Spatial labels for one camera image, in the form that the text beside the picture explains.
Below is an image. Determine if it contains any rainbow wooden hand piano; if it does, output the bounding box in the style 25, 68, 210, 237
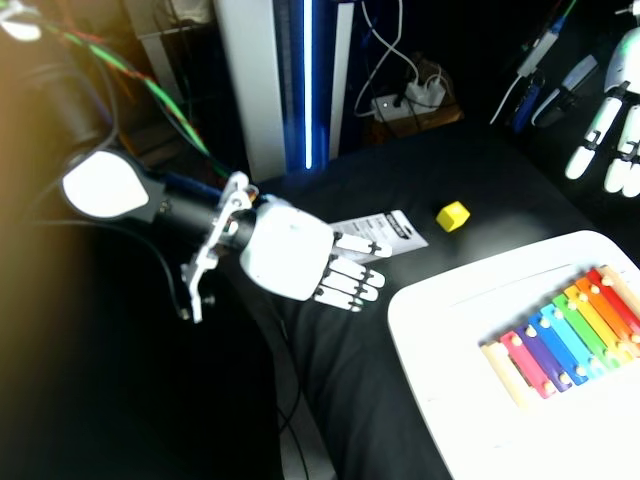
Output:
479, 264, 640, 409

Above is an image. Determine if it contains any brown cardboard box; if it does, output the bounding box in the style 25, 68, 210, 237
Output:
367, 99, 464, 146

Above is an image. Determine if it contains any green cable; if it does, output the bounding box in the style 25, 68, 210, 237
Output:
59, 29, 211, 154

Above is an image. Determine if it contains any white power strip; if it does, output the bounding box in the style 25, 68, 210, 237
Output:
370, 74, 446, 124

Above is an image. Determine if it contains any white column with blue light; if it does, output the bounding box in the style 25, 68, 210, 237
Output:
212, 0, 352, 184

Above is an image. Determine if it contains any black table cloth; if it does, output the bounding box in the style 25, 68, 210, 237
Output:
234, 117, 640, 480

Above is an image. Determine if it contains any white tray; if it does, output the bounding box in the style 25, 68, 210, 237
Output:
387, 229, 640, 480

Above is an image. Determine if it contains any white adapter with cable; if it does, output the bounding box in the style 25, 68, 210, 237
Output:
489, 29, 560, 126

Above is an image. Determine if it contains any white cable tag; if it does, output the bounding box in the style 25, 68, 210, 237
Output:
0, 0, 42, 42

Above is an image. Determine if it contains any white power cable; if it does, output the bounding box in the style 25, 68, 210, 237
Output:
361, 0, 421, 84
353, 0, 405, 119

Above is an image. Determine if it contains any yellow wooden cube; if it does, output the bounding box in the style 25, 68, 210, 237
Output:
435, 200, 471, 234

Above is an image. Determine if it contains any blue strap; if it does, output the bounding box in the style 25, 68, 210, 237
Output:
513, 74, 545, 134

